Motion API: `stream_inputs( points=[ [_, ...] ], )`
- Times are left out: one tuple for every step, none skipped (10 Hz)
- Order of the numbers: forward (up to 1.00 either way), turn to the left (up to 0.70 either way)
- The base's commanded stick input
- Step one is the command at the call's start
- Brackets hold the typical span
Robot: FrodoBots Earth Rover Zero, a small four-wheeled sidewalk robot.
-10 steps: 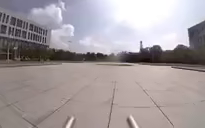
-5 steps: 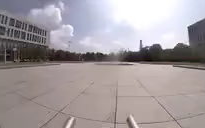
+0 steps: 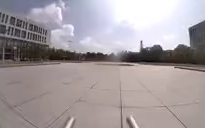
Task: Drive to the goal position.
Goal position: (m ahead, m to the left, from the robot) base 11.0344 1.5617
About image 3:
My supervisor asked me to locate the grey concrete slab plaza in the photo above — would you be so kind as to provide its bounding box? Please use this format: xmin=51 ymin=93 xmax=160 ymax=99
xmin=0 ymin=61 xmax=205 ymax=128

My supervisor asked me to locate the tall tower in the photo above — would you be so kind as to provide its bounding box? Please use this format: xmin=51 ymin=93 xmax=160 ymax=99
xmin=139 ymin=40 xmax=144 ymax=52

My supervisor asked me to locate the row of dark trees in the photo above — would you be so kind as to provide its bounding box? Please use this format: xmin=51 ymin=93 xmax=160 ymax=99
xmin=46 ymin=43 xmax=205 ymax=66

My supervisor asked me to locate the robot's own part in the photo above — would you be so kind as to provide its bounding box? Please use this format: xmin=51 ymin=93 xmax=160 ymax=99
xmin=125 ymin=115 xmax=140 ymax=128
xmin=63 ymin=116 xmax=77 ymax=128

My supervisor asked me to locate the raised kerb strip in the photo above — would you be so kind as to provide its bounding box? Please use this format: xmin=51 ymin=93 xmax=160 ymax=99
xmin=173 ymin=65 xmax=205 ymax=74

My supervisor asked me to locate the large white office building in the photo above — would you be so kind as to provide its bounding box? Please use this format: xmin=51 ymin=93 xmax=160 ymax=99
xmin=0 ymin=7 xmax=52 ymax=62

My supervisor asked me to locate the grey building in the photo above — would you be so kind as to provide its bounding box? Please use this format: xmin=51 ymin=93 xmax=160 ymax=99
xmin=188 ymin=15 xmax=205 ymax=51

